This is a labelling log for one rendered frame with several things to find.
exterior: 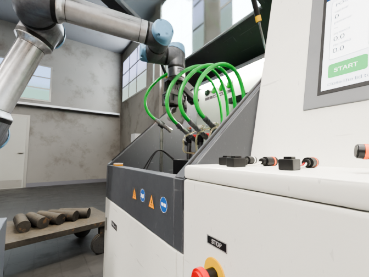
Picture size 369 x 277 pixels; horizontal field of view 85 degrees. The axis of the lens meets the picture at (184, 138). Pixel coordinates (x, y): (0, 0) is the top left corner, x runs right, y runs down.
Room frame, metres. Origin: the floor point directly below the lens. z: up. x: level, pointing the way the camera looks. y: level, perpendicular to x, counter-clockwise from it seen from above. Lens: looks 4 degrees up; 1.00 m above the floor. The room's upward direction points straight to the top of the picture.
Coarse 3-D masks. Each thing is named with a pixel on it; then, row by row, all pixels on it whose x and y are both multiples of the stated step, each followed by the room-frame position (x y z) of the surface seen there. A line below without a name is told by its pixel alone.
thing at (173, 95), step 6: (168, 78) 0.80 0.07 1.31; (180, 78) 0.81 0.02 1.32; (168, 84) 0.82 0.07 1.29; (174, 84) 0.82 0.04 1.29; (180, 84) 0.84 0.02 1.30; (174, 90) 0.82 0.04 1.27; (162, 96) 0.84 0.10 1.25; (174, 96) 0.80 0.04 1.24; (162, 102) 0.84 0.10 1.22; (174, 102) 0.80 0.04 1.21
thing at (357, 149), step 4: (360, 144) 0.26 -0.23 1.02; (364, 144) 0.26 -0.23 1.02; (356, 148) 0.26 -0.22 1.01; (360, 148) 0.26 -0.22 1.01; (364, 148) 0.25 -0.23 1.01; (368, 148) 0.25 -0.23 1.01; (356, 152) 0.26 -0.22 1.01; (360, 152) 0.25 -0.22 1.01; (364, 152) 0.25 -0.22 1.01; (368, 152) 0.25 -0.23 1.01; (356, 156) 0.26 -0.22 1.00; (360, 156) 0.26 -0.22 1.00; (364, 156) 0.25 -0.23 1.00; (368, 156) 0.25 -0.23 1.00
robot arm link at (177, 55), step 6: (174, 42) 0.81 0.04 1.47; (180, 42) 0.81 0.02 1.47; (174, 48) 0.81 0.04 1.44; (180, 48) 0.81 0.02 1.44; (174, 54) 0.80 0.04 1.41; (180, 54) 0.81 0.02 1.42; (168, 60) 0.81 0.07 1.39; (174, 60) 0.81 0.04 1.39; (180, 60) 0.81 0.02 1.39; (168, 66) 0.83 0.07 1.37; (174, 66) 0.82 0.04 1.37; (180, 66) 0.81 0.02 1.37
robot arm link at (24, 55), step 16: (16, 32) 0.62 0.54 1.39; (32, 32) 0.62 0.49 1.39; (48, 32) 0.65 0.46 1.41; (64, 32) 0.73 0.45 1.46; (16, 48) 0.62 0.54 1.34; (32, 48) 0.64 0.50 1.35; (48, 48) 0.67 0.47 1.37; (0, 64) 0.62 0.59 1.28; (16, 64) 0.62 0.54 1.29; (32, 64) 0.66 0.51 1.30; (0, 80) 0.61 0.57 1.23; (16, 80) 0.63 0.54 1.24; (0, 96) 0.61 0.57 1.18; (16, 96) 0.65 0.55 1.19; (0, 112) 0.62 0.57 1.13; (0, 128) 0.63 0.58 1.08; (0, 144) 0.66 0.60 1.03
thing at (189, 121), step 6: (204, 66) 0.72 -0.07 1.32; (192, 72) 0.69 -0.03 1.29; (222, 72) 0.78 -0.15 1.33; (186, 78) 0.67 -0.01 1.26; (228, 78) 0.79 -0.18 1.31; (180, 90) 0.66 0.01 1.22; (180, 96) 0.66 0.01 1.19; (234, 96) 0.80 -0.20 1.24; (180, 102) 0.66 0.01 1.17; (234, 102) 0.81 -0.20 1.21; (180, 108) 0.66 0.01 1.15; (186, 114) 0.67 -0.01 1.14; (186, 120) 0.68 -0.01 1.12; (192, 120) 0.69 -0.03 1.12; (192, 126) 0.69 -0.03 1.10; (198, 126) 0.70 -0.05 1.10; (204, 132) 0.71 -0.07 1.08; (204, 138) 0.72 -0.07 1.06
